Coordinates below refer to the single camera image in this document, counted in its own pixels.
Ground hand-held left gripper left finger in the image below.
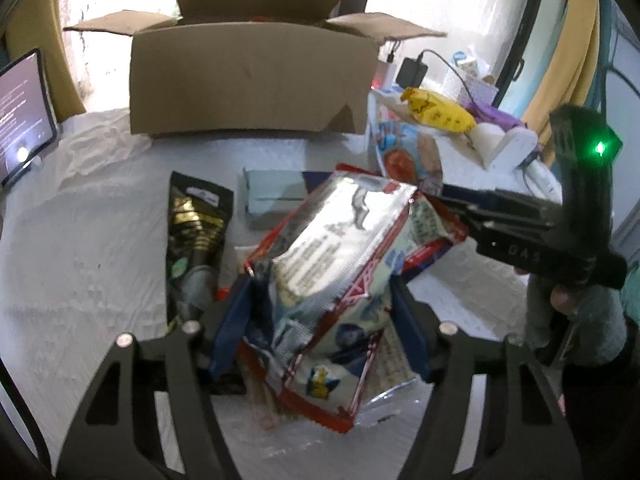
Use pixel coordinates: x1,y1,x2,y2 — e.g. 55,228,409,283
55,274,253,480

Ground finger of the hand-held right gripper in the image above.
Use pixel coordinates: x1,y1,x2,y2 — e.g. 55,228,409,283
439,184,563,221
452,209,557,238

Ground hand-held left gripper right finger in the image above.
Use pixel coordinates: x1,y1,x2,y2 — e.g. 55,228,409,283
390,274,583,480

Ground black gold snack packet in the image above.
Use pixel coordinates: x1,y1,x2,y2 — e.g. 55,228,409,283
165,170,235,333

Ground red blue snack packet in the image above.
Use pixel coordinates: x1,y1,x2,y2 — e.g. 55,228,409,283
370,117,445,196

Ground large red silver snack packet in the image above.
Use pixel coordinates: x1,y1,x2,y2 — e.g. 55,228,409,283
244,164,418,435

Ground pale teal packet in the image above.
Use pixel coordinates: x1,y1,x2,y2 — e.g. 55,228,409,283
242,167,326,229

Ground brown cardboard box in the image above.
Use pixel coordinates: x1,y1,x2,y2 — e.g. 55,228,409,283
64,0,447,136

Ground person's right hand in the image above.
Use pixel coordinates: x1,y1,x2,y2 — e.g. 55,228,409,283
525,275,628,366

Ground purple cloth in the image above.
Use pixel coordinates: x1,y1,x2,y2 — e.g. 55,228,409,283
465,100,526,133

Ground yellow printed bag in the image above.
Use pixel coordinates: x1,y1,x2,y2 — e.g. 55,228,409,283
400,86,476,134

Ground white woven basket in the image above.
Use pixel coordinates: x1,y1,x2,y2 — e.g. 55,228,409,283
442,67,498,106

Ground yellow curtain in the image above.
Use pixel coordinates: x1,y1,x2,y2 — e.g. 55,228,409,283
5,0,88,121
520,0,601,166

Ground black charger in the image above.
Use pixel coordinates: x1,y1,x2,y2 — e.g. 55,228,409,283
396,57,430,89

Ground white power strip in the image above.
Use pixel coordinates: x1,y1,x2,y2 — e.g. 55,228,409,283
370,85,407,107

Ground white plug adapter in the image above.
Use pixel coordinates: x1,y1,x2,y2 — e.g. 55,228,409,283
375,40,399,88

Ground tablet in dark case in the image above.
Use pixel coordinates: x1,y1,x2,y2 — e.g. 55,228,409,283
0,48,60,188

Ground black charger cable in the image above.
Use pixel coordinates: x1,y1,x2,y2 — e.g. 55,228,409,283
417,49,481,111

